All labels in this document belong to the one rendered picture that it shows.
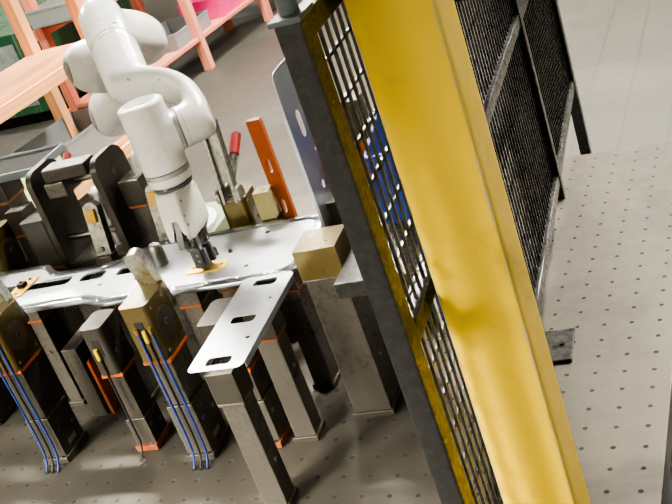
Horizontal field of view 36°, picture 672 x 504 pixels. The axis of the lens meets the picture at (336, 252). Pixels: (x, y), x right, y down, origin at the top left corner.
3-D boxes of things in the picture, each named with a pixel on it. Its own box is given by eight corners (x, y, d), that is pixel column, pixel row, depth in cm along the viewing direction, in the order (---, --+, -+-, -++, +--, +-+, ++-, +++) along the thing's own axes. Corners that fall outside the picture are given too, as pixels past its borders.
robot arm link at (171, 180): (156, 161, 193) (162, 175, 194) (137, 182, 185) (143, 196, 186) (195, 152, 190) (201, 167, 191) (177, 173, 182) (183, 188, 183)
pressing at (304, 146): (331, 251, 185) (267, 75, 171) (346, 221, 195) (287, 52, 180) (334, 250, 185) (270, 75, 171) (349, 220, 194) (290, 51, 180)
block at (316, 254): (354, 419, 190) (290, 252, 175) (364, 393, 197) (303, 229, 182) (395, 415, 187) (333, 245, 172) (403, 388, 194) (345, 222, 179)
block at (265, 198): (309, 344, 220) (251, 194, 204) (314, 335, 222) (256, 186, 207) (324, 342, 218) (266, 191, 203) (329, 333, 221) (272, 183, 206)
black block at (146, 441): (131, 463, 202) (69, 340, 189) (151, 431, 210) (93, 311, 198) (154, 461, 200) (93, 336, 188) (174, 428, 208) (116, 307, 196)
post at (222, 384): (264, 513, 174) (202, 375, 162) (273, 492, 179) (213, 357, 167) (291, 511, 173) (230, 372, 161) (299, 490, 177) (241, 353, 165)
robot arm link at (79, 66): (162, 124, 266) (103, 148, 263) (144, 83, 267) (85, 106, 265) (144, 62, 216) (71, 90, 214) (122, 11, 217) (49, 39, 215)
